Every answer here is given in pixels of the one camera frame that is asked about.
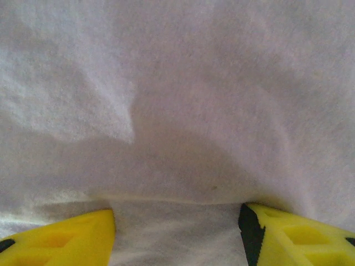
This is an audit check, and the purple t-shirt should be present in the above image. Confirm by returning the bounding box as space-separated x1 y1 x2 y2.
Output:
0 0 355 266

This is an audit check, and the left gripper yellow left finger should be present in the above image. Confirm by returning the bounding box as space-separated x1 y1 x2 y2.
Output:
0 209 116 266

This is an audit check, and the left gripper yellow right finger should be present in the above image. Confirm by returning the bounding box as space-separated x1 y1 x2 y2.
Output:
239 203 355 266

